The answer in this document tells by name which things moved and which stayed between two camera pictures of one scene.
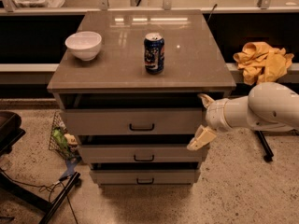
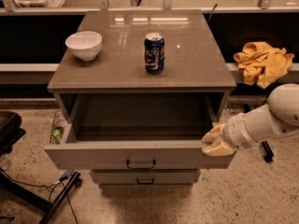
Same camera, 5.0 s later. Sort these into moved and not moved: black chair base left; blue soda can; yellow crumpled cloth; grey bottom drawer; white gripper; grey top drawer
Moved: grey top drawer; white gripper
Not moved: yellow crumpled cloth; black chair base left; blue soda can; grey bottom drawer
